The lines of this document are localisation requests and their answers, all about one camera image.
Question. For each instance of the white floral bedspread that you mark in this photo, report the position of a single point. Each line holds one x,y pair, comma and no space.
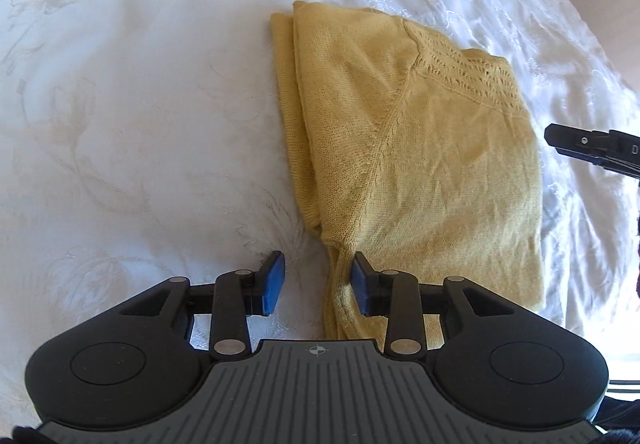
142,139

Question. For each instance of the yellow knit sweater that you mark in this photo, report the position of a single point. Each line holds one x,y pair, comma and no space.
409,149

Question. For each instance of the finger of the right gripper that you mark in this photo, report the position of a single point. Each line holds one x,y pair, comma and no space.
597,161
566,138

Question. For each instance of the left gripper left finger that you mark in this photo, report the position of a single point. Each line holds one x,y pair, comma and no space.
239,295

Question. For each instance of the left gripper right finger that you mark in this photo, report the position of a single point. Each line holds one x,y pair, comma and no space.
396,296

